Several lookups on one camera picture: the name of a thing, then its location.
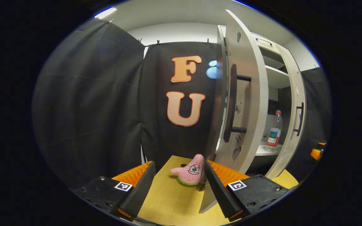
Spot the pink star plush toy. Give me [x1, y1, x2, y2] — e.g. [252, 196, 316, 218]
[170, 154, 205, 186]

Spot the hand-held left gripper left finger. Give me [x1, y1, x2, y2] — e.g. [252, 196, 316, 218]
[74, 161, 157, 220]

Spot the white cabinet door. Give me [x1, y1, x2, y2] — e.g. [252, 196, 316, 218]
[264, 44, 307, 180]
[199, 9, 269, 214]

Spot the plastic water bottle red label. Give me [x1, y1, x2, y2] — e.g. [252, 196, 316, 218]
[265, 110, 283, 152]

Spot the short ceiling light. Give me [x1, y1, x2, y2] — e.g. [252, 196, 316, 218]
[94, 7, 118, 19]

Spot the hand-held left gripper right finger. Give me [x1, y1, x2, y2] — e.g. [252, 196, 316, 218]
[204, 160, 290, 220]

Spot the black backdrop cloth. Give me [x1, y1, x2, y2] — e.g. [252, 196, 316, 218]
[32, 19, 332, 179]

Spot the white cabinet drawer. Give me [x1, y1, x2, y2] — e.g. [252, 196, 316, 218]
[250, 31, 283, 58]

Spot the black door handle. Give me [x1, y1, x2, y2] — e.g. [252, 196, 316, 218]
[223, 64, 252, 143]
[293, 102, 304, 137]

